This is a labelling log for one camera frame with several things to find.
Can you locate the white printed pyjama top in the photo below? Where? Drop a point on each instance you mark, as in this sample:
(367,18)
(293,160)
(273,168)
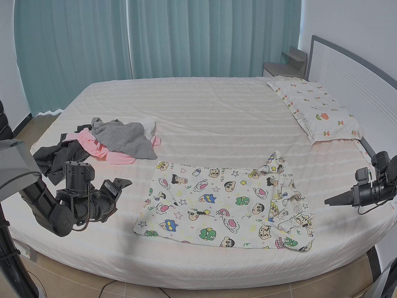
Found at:
(217,203)

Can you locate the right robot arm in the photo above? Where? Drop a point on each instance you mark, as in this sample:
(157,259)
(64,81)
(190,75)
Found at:
(387,172)

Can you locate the white garment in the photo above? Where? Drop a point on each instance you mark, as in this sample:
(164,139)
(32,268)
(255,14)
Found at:
(149,126)

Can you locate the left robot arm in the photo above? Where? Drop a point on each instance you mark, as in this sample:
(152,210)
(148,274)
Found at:
(49,209)

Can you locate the black chair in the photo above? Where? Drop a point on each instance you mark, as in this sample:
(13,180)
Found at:
(4,119)

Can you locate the black garment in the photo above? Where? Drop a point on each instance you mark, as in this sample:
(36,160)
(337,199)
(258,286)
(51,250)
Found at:
(55,157)

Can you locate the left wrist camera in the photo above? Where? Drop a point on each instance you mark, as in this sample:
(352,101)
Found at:
(111,187)

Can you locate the blue-green curtain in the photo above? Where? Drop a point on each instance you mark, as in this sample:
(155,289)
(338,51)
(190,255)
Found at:
(217,26)
(71,42)

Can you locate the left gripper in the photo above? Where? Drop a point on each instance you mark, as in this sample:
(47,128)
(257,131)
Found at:
(99,208)

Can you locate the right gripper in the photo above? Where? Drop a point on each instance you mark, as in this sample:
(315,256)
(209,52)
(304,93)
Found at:
(369,194)

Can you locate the cream printed pillow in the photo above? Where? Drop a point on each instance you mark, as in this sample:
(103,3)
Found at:
(319,110)

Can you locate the bed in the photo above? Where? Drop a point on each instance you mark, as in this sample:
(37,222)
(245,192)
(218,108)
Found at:
(217,104)

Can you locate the grey white bedside table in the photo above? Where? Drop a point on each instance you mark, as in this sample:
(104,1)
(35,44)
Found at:
(280,68)

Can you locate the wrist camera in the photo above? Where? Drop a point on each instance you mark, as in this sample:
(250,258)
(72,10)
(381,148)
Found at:
(111,187)
(362,175)

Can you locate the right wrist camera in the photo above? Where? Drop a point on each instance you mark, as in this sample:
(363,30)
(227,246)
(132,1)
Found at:
(362,175)

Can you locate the grey garment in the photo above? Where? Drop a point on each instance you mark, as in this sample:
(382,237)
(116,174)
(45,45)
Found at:
(127,138)

